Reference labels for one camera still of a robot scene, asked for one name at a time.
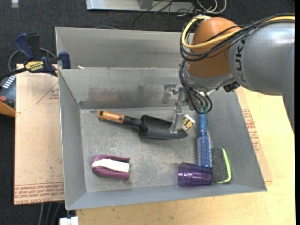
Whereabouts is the green and grey sponge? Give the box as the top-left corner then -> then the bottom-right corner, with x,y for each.
211,147 -> 233,185

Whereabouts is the purple and white stapler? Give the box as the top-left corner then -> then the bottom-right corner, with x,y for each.
90,154 -> 131,181

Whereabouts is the black trowel with orange handle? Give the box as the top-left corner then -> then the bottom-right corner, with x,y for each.
97,110 -> 189,141

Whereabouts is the brown cardboard board, red print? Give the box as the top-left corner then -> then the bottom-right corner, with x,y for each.
14,63 -> 273,206

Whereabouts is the grey metal bin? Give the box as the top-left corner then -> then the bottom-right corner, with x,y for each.
55,26 -> 268,211

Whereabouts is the blue round hairbrush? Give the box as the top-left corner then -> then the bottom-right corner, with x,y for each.
195,109 -> 214,169

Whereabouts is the purple plastic cup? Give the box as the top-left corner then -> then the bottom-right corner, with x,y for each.
177,162 -> 214,188

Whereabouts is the small white printed packet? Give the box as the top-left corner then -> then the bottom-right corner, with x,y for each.
182,114 -> 196,133

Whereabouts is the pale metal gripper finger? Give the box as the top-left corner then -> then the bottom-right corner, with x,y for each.
169,106 -> 185,135
162,83 -> 179,105

